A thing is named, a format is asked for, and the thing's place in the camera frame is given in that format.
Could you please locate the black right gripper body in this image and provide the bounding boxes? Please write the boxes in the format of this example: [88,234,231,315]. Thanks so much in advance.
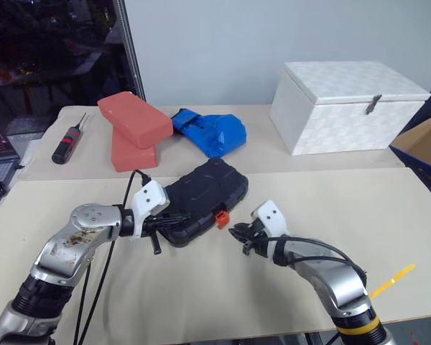
[241,218,271,257]

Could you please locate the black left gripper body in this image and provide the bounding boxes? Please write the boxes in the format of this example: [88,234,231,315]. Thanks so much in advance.
[142,213,174,256]

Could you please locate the black plastic tool case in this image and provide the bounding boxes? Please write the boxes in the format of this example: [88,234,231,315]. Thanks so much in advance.
[154,157,250,249]

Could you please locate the red brick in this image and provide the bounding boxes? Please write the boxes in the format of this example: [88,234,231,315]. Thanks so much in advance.
[96,91,175,149]
[111,127,159,174]

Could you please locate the blue glove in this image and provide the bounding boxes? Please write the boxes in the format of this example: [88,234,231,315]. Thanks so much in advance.
[170,107,249,160]

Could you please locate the black screwdriver red band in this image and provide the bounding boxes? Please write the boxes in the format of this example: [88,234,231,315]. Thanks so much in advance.
[51,111,89,165]

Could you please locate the white woven storage box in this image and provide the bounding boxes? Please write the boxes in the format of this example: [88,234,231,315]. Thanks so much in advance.
[269,60,431,157]

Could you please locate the grey metal box latch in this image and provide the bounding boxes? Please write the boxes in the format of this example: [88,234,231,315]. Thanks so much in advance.
[363,93,383,116]

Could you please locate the cardboard box blue sides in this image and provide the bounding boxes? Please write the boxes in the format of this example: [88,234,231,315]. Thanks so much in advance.
[389,112,431,203]

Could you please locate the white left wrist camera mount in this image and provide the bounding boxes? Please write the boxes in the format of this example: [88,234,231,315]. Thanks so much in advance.
[130,179,171,240]

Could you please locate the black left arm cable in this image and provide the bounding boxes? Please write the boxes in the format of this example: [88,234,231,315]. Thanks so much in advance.
[73,169,152,345]

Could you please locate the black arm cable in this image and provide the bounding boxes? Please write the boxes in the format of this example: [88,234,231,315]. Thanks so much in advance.
[272,233,369,285]
[73,169,152,345]

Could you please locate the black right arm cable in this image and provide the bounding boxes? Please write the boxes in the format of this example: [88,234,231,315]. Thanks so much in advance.
[272,233,369,285]

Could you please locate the aluminium profile post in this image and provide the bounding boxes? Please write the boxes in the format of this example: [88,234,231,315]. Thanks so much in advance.
[116,0,147,102]

